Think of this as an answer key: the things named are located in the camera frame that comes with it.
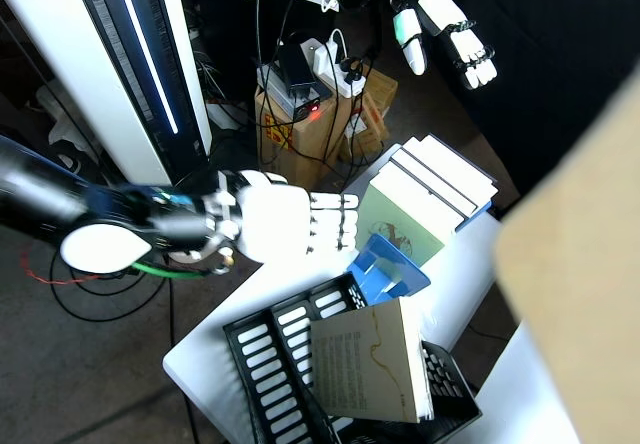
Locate tall brown cardboard box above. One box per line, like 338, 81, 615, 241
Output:
254, 83, 346, 190

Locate beige cover book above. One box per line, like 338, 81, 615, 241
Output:
309, 297, 435, 424

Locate cream spine book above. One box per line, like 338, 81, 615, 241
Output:
419, 137, 498, 194

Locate blue transparent bookend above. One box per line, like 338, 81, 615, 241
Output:
347, 232, 432, 310

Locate white column with light strip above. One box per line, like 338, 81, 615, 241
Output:
0, 0, 214, 189

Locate white power strip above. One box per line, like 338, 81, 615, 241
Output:
298, 37, 367, 98

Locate low brown cardboard box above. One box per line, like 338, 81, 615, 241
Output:
342, 63, 400, 163

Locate beige blurred panel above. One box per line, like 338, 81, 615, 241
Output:
492, 61, 640, 444

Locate coiled black floor cable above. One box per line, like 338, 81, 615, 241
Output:
49, 248, 171, 323

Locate white plug charger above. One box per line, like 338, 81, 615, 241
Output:
313, 27, 350, 73

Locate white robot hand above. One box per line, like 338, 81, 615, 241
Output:
233, 169, 361, 264
389, 0, 499, 91

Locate pale green cover book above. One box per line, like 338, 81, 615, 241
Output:
355, 161, 476, 269

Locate black plastic file rack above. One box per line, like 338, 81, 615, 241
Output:
222, 272, 484, 444

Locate black backdrop cloth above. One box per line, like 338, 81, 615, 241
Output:
369, 0, 640, 210

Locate white spine book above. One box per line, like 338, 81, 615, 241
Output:
412, 141, 496, 200

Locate black device with red light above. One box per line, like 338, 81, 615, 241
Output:
257, 63, 335, 124

